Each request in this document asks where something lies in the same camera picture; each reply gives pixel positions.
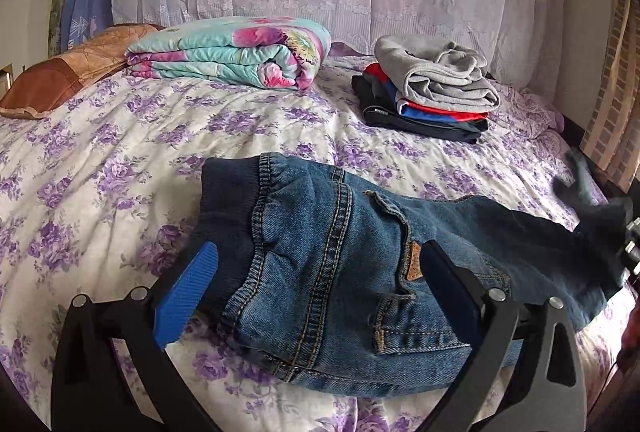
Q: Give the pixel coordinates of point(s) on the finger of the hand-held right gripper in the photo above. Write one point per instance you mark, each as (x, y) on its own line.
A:
(633, 252)

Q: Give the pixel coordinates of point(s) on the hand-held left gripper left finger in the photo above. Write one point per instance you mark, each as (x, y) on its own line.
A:
(187, 292)

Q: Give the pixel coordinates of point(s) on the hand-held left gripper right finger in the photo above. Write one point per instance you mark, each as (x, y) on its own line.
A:
(447, 282)

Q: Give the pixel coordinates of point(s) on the blue denim pants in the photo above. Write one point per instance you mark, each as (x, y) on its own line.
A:
(325, 272)

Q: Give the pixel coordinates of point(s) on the brick pattern panel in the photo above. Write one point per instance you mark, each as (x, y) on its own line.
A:
(617, 87)

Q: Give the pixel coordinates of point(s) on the folded blue garment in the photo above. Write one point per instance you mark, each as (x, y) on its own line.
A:
(425, 116)

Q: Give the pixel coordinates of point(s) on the folded red garment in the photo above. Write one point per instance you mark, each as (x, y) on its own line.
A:
(450, 114)

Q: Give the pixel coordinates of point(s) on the folded dark garment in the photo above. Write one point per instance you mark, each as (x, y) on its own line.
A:
(400, 120)

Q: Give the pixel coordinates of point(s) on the folded grey sweatshirt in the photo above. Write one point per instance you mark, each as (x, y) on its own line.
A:
(440, 72)

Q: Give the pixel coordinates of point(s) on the folded floral quilt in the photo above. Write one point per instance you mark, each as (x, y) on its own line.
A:
(225, 50)

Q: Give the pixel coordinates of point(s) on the brown pillow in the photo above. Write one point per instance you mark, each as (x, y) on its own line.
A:
(65, 67)

